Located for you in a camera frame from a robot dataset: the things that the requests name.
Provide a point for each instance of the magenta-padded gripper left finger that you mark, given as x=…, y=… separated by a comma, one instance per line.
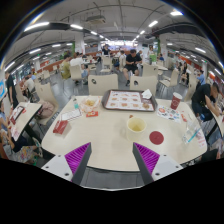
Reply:
x=75, y=158

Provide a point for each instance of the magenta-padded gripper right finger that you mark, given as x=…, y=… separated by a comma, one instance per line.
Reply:
x=148, y=158

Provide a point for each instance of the flat round red coaster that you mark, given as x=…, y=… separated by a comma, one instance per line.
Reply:
x=156, y=137

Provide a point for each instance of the cream plastic cup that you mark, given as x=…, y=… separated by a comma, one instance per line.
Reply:
x=136, y=132

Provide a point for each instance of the white paper receipt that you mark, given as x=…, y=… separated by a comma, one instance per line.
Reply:
x=71, y=115

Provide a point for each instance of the small red sauce packet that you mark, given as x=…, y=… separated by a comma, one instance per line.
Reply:
x=92, y=114
x=184, y=118

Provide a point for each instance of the colourful printed flyer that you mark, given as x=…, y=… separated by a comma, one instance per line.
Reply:
x=168, y=114

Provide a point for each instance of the clear plastic bag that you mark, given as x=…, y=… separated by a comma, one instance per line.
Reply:
x=193, y=133

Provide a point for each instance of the crumpled food wrapper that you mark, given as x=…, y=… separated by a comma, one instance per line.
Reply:
x=89, y=104

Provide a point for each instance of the brown food tray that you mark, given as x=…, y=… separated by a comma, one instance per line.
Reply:
x=128, y=100

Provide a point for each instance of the red paper cup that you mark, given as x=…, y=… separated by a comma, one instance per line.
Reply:
x=176, y=101

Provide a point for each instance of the beige dining table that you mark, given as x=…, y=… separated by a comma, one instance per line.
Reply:
x=26, y=116
x=218, y=121

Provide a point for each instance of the white napkin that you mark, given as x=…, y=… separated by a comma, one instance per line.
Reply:
x=146, y=94

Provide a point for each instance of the beige chair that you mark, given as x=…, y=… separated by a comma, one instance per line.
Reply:
x=102, y=85
x=143, y=85

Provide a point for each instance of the beige chairs group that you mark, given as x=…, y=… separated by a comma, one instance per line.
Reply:
x=150, y=70

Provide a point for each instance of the ceiling lights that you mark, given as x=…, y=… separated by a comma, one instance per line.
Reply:
x=36, y=25

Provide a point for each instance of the ceiling air conditioner unit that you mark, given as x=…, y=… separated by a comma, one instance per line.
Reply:
x=96, y=19

